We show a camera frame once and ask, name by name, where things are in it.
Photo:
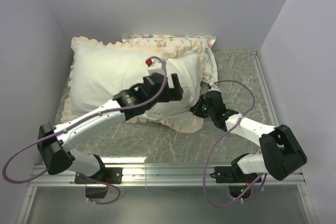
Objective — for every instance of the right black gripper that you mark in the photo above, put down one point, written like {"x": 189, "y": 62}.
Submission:
{"x": 197, "y": 109}

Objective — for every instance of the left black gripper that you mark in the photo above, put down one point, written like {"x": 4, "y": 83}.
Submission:
{"x": 175, "y": 94}

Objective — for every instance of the grey plush pillowcase cream ruffle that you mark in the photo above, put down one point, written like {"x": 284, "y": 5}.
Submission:
{"x": 68, "y": 116}

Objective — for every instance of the white pillow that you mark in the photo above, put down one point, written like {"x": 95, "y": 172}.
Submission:
{"x": 98, "y": 73}

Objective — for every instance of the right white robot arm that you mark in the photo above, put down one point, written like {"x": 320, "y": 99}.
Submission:
{"x": 281, "y": 153}

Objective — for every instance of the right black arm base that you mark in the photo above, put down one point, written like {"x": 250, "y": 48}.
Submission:
{"x": 233, "y": 175}

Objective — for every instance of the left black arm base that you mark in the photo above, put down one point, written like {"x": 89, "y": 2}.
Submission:
{"x": 97, "y": 186}

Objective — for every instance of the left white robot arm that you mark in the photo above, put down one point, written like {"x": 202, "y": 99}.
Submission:
{"x": 58, "y": 144}

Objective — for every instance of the animal print pillow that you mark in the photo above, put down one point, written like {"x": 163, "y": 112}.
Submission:
{"x": 177, "y": 45}

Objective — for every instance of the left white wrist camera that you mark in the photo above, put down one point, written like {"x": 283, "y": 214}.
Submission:
{"x": 154, "y": 69}

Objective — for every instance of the aluminium mounting rail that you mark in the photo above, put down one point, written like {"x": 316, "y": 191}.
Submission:
{"x": 146, "y": 175}

